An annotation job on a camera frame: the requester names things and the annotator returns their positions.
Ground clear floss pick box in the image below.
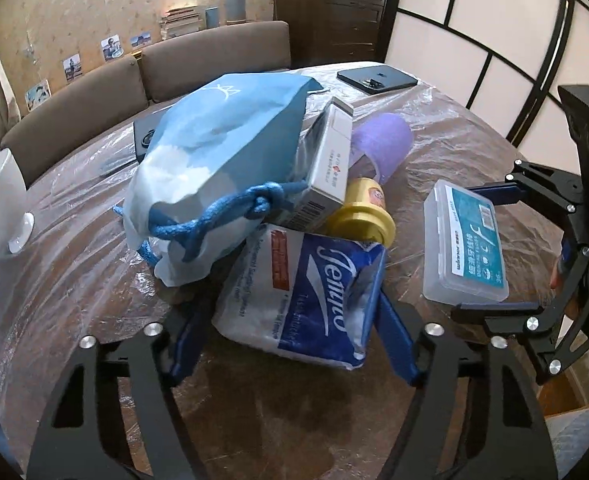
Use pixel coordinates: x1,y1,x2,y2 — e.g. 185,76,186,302
423,179,509,306

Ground blue white tissue pack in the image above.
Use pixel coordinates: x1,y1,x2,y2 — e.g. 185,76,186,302
213,224,387,370

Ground purple cylindrical hair roller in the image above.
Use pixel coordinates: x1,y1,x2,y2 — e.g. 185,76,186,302
349,113,415,185

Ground dark blue smartphone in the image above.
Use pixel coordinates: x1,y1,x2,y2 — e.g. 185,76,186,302
337,65,418,96

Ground white long medicine box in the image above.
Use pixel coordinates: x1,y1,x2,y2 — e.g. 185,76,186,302
270,96,354,232

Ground white ceramic footed bowl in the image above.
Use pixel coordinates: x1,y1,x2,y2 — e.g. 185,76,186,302
0,148,35,255

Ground dark wooden dresser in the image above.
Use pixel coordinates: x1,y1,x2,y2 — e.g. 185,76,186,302
274,0,387,67

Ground brown fabric sofa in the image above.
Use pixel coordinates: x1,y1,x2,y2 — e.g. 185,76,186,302
0,21,291,185

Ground black foldable phone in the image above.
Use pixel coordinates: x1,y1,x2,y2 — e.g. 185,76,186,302
134,115,161,162

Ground grey speaker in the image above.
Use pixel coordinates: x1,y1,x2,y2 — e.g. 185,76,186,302
224,0,247,25

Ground stack of books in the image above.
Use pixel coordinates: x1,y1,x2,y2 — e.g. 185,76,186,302
160,6,204,40

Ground blue white drawstring bag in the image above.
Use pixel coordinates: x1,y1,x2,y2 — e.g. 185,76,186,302
117,73,323,287

